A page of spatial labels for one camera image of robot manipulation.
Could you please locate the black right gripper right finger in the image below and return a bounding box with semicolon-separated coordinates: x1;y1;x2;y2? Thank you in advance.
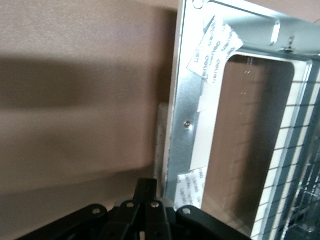
143;178;251;240

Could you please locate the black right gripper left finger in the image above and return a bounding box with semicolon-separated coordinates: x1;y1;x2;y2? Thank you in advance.
14;178;149;240

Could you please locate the silver metal computer case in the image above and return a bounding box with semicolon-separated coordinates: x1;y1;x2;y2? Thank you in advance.
154;0;320;240

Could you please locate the white toaster oven body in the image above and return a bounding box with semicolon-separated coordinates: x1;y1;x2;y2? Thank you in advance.
249;56;320;240

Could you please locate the white printed adhesive tape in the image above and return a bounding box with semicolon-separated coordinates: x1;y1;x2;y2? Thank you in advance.
174;168;209;211
219;22;245;61
186;15;230;86

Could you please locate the wire oven rack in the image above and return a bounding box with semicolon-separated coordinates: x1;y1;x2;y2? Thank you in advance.
271;72;320;240

